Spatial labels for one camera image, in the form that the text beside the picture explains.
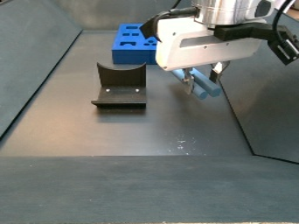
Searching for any black curved fixture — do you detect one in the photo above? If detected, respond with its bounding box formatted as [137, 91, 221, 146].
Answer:
[91, 64, 147, 108]

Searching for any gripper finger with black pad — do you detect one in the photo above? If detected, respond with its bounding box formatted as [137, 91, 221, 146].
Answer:
[183, 68, 193, 95]

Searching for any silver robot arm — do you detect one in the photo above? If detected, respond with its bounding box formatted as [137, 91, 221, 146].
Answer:
[149, 0, 275, 97]

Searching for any blue block with shaped holes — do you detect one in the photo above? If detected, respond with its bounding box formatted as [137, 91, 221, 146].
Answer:
[111, 24, 157, 65]

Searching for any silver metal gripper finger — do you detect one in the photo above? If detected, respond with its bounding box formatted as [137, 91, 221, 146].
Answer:
[209, 61, 229, 83]

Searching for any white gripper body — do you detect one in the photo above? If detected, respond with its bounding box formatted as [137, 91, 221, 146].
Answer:
[155, 17, 260, 71]

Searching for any light blue square-circle object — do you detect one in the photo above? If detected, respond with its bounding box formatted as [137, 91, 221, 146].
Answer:
[172, 68, 220, 100]

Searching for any black cable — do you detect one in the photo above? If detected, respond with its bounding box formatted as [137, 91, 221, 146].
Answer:
[171, 0, 299, 45]

